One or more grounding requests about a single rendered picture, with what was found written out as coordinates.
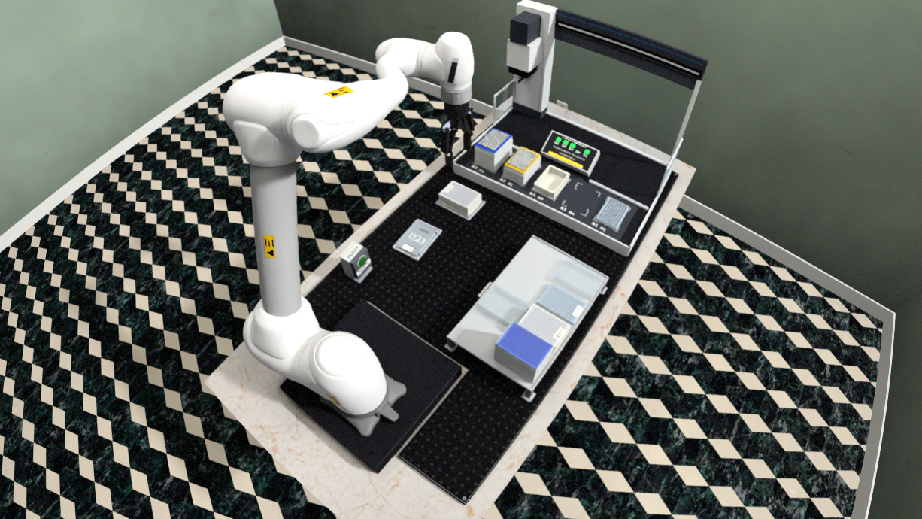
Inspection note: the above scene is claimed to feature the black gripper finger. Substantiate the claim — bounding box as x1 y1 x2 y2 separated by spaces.
461 107 475 152
440 120 461 168

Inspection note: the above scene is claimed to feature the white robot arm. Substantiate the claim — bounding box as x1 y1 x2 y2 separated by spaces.
223 32 474 437

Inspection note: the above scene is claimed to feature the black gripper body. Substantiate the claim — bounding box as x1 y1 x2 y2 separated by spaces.
444 101 469 129

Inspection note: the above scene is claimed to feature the white ready key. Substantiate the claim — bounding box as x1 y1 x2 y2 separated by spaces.
339 241 373 283

